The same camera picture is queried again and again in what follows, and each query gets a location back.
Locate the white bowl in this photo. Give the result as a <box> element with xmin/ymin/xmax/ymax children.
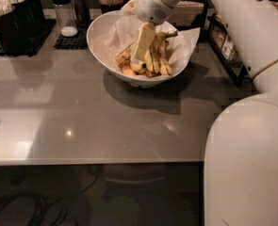
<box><xmin>87</xmin><ymin>10</ymin><xmax>200</xmax><ymax>88</ymax></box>

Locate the orange fruit in bowl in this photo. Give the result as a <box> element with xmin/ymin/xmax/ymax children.
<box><xmin>122</xmin><ymin>64</ymin><xmax>136</xmax><ymax>77</ymax></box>

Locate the black wire packet caddy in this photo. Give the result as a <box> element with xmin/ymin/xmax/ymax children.
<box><xmin>207</xmin><ymin>13</ymin><xmax>249</xmax><ymax>86</ymax></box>

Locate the spotted yellow banana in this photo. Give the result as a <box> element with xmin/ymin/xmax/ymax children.
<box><xmin>116</xmin><ymin>42</ymin><xmax>133</xmax><ymax>65</ymax></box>

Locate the white paper liner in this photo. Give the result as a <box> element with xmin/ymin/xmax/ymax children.
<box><xmin>97</xmin><ymin>13</ymin><xmax>200</xmax><ymax>83</ymax></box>

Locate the salt shaker black lid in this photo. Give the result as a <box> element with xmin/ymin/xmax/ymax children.
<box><xmin>52</xmin><ymin>0</ymin><xmax>78</xmax><ymax>38</ymax></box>

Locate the small black rubber mat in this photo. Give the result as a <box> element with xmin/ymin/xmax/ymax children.
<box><xmin>54</xmin><ymin>27</ymin><xmax>88</xmax><ymax>50</ymax></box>

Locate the pepper shaker black lid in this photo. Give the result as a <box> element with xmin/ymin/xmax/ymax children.
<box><xmin>72</xmin><ymin>0</ymin><xmax>90</xmax><ymax>27</ymax></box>

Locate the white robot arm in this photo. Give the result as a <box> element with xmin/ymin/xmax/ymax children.
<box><xmin>135</xmin><ymin>0</ymin><xmax>278</xmax><ymax>226</ymax></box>

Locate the yellow banana bunch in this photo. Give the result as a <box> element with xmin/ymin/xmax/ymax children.
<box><xmin>128</xmin><ymin>30</ymin><xmax>178</xmax><ymax>78</ymax></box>

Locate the black container behind left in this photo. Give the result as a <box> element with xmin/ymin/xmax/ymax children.
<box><xmin>12</xmin><ymin>0</ymin><xmax>45</xmax><ymax>28</ymax></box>

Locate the large black rubber mat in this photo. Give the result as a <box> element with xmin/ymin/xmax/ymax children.
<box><xmin>0</xmin><ymin>19</ymin><xmax>57</xmax><ymax>57</ymax></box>

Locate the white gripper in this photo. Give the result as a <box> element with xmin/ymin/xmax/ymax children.
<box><xmin>121</xmin><ymin>0</ymin><xmax>174</xmax><ymax>63</ymax></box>

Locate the black container with white cutlery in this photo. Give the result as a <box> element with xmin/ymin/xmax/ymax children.
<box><xmin>0</xmin><ymin>0</ymin><xmax>31</xmax><ymax>54</ymax></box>

